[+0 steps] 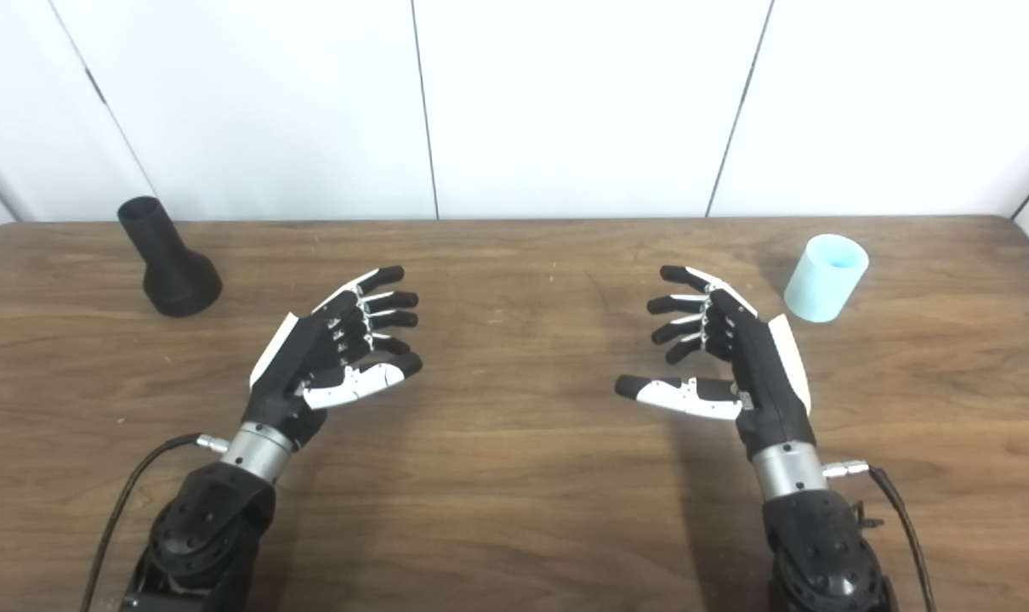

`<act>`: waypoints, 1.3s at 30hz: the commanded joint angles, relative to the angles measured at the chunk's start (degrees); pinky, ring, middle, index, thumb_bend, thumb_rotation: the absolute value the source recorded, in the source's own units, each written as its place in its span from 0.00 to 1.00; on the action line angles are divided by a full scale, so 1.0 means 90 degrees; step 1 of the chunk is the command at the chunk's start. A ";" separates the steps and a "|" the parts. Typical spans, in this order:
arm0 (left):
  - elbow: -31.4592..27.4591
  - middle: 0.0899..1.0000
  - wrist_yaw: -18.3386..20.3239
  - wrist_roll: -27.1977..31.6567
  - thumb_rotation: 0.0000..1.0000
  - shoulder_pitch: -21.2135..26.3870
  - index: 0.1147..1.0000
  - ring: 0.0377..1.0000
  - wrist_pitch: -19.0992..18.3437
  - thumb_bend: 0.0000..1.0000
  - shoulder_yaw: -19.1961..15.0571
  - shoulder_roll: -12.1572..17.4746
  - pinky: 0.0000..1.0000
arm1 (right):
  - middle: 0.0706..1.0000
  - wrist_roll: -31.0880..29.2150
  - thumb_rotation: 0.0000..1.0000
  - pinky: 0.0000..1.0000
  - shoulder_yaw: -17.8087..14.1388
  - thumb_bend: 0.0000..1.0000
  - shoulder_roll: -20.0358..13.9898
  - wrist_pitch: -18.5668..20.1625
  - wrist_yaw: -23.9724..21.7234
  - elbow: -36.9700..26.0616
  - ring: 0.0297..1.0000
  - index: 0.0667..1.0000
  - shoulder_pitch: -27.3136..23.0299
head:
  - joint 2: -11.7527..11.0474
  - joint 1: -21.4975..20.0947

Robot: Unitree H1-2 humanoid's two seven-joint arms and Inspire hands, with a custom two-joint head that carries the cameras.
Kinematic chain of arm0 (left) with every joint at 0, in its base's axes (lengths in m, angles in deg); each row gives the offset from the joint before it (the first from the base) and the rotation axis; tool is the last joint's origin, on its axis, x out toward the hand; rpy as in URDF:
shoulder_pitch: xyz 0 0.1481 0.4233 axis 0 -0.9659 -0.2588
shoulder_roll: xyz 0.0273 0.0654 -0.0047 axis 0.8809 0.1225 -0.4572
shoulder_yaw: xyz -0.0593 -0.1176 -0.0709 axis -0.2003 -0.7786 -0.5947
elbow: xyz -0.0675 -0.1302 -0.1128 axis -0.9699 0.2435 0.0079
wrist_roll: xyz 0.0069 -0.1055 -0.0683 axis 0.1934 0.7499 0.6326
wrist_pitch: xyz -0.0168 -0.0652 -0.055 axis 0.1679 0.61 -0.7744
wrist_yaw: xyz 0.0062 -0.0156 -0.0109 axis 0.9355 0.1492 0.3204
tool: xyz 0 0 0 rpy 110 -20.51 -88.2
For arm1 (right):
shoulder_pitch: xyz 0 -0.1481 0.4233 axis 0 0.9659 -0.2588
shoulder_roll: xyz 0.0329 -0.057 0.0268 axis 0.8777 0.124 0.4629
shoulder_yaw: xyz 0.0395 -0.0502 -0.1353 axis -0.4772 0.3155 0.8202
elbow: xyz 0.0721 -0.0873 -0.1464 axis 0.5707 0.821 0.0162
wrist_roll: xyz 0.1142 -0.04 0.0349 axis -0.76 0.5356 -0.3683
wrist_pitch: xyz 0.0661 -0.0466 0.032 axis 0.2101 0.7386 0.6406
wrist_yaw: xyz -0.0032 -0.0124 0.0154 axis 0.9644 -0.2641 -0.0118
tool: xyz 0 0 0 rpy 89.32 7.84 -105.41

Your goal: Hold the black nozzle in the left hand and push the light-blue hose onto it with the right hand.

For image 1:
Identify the white and black left hand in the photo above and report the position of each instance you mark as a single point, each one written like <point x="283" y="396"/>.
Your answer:
<point x="298" y="361"/>

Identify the white and black right hand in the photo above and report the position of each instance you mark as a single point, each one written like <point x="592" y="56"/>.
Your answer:
<point x="765" y="374"/>

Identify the light blue cylinder cup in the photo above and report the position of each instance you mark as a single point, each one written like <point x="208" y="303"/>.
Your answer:
<point x="821" y="289"/>

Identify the black flared nozzle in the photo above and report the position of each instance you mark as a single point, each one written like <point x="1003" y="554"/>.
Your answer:
<point x="179" y="285"/>

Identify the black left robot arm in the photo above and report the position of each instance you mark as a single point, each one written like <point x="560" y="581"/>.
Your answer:
<point x="208" y="527"/>

